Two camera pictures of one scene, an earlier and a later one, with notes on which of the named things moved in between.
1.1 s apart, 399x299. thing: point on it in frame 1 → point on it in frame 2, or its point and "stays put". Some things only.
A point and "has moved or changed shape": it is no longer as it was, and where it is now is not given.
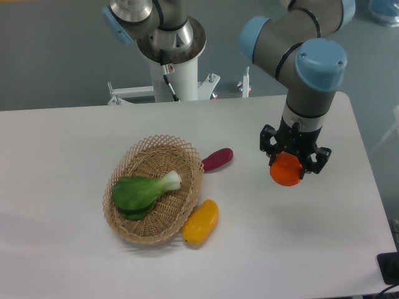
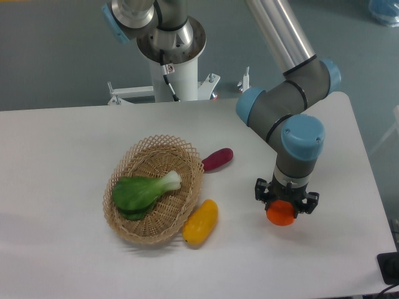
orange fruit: (286, 169) has moved or changed shape
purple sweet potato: (217, 159) stays put
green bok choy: (133, 196) stays put
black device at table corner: (388, 263) stays put
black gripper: (293, 138) → (302, 202)
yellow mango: (201, 223) stays put
